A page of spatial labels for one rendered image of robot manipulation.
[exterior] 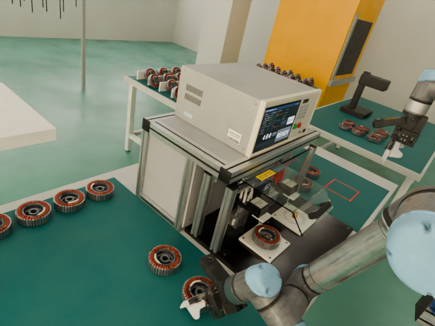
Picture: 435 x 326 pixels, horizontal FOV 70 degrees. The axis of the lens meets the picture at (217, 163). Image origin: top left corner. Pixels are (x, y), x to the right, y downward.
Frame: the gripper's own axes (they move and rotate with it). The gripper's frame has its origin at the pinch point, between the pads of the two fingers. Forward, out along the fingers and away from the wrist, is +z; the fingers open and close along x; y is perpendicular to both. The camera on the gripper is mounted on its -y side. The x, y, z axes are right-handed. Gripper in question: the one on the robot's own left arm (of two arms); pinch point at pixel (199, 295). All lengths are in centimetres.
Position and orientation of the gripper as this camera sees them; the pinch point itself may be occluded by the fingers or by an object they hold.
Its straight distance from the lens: 106.3
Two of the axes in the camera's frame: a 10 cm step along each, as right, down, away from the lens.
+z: -4.8, 4.8, 7.3
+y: 4.1, 8.6, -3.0
